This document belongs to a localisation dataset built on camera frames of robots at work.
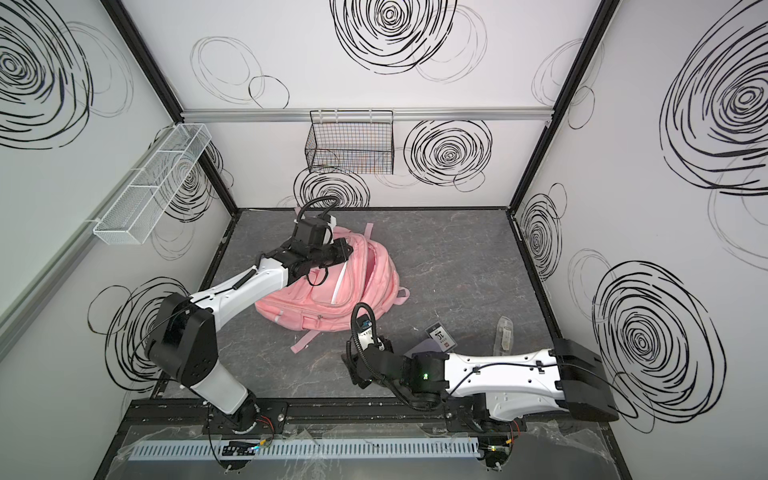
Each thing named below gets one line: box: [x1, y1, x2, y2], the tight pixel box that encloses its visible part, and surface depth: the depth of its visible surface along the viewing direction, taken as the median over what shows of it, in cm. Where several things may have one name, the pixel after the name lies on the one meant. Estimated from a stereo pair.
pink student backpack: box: [255, 223, 410, 354], surface depth 88 cm
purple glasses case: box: [403, 338, 447, 359], surface depth 86 cm
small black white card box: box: [425, 321, 458, 353], surface depth 88 cm
